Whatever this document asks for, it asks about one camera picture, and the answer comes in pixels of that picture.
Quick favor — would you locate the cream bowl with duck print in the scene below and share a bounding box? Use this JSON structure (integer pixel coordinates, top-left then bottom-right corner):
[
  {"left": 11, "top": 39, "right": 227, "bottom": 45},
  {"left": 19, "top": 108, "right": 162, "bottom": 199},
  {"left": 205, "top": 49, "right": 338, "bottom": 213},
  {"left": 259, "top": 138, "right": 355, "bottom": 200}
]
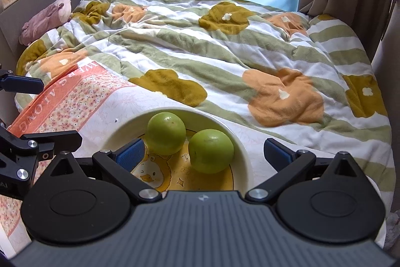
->
[{"left": 101, "top": 107, "right": 254, "bottom": 194}]

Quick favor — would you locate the white pink floral cloth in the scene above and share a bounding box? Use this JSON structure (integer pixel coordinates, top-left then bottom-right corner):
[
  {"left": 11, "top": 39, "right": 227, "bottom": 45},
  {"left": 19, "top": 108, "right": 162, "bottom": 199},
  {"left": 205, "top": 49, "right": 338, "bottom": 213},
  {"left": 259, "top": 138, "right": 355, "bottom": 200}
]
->
[{"left": 0, "top": 62, "right": 387, "bottom": 255}]

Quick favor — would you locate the green apple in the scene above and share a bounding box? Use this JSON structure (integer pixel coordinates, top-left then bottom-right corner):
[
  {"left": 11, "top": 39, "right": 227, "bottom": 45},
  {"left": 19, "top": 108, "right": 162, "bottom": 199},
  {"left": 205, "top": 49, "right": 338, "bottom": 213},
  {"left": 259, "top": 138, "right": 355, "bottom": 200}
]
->
[
  {"left": 188, "top": 129, "right": 235, "bottom": 174},
  {"left": 145, "top": 112, "right": 187, "bottom": 156}
]

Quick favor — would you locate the striped floral duvet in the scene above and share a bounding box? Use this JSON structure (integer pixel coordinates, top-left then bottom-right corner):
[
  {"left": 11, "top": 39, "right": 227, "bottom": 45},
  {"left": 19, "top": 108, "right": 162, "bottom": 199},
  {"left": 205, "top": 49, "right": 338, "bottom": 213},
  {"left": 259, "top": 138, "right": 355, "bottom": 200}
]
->
[{"left": 16, "top": 0, "right": 396, "bottom": 207}]

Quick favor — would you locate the pink plush toy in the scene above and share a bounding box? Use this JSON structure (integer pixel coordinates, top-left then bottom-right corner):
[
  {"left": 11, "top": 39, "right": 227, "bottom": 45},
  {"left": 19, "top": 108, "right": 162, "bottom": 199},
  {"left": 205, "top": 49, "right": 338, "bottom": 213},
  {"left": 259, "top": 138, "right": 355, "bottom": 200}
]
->
[{"left": 18, "top": 0, "right": 71, "bottom": 46}]

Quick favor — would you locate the green apple left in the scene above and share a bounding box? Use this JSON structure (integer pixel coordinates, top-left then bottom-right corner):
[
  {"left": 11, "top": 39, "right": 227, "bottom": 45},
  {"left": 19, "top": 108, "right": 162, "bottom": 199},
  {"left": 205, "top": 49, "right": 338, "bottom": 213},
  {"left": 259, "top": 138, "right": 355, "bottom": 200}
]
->
[{"left": 145, "top": 112, "right": 187, "bottom": 156}]

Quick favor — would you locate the green apple right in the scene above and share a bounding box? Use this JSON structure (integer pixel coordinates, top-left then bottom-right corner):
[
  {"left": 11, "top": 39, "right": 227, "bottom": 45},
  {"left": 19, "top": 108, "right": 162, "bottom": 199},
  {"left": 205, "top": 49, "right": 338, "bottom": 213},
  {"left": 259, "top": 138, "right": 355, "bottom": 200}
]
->
[{"left": 188, "top": 129, "right": 235, "bottom": 174}]

